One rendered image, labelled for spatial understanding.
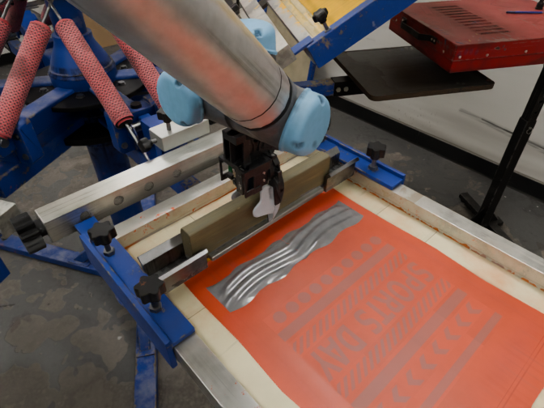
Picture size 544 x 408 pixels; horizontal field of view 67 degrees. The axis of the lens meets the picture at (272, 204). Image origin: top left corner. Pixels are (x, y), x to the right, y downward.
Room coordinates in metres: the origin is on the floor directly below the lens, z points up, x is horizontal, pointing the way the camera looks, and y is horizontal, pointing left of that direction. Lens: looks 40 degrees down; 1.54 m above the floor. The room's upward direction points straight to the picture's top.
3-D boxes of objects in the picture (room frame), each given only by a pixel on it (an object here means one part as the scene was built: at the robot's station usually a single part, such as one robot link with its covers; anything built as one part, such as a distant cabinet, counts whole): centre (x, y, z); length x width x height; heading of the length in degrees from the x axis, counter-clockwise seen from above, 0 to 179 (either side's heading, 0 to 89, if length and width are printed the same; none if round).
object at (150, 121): (0.87, 0.25, 1.02); 0.17 x 0.06 x 0.05; 43
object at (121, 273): (0.44, 0.24, 0.98); 0.30 x 0.05 x 0.07; 43
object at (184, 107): (0.51, 0.08, 1.31); 0.11 x 0.11 x 0.08; 52
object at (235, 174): (0.59, 0.04, 1.15); 0.09 x 0.08 x 0.12; 133
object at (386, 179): (0.82, -0.17, 0.98); 0.30 x 0.05 x 0.07; 43
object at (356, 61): (1.38, -0.07, 0.91); 1.34 x 0.40 x 0.08; 103
